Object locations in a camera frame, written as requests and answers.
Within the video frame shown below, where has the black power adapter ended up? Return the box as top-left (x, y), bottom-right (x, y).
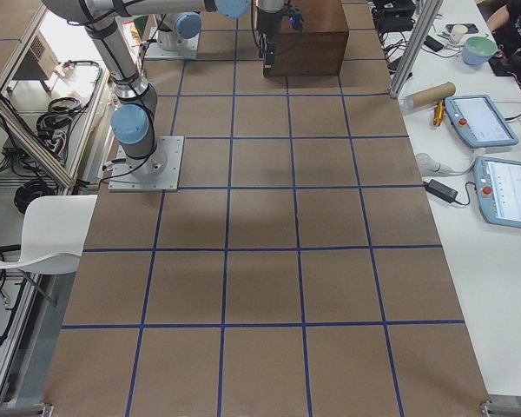
top-left (424, 179), bottom-right (458, 203)

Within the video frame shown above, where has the dark wooden drawer cabinet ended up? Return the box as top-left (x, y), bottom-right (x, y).
top-left (263, 0), bottom-right (349, 77)

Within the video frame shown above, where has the cardboard tube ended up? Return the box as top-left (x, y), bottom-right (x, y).
top-left (404, 82), bottom-right (456, 109)

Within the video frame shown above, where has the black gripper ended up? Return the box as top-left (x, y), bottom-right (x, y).
top-left (256, 7), bottom-right (304, 70)

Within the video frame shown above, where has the white chair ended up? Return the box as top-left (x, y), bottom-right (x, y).
top-left (0, 195), bottom-right (97, 275)

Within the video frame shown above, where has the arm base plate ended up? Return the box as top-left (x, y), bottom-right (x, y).
top-left (108, 136), bottom-right (185, 192)
top-left (144, 26), bottom-right (200, 60)

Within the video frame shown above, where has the near teach pendant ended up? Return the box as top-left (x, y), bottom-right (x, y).
top-left (473, 156), bottom-right (521, 228)

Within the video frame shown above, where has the aluminium frame post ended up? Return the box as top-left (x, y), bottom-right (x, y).
top-left (389, 0), bottom-right (443, 98)

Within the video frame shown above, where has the seated person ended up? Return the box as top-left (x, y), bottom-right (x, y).
top-left (486, 1), bottom-right (521, 57)

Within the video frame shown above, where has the yellow tool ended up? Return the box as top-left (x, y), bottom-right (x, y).
top-left (432, 100), bottom-right (445, 127)

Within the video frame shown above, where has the teach pendant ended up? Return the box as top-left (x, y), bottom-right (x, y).
top-left (473, 156), bottom-right (521, 228)
top-left (445, 95), bottom-right (519, 149)

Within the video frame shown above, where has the white paper cup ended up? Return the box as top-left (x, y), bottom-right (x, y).
top-left (450, 24), bottom-right (468, 44)

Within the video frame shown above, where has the green bowl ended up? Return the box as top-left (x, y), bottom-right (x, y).
top-left (461, 36), bottom-right (498, 66)

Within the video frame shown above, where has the far teach pendant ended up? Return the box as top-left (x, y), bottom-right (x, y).
top-left (445, 95), bottom-right (519, 149)

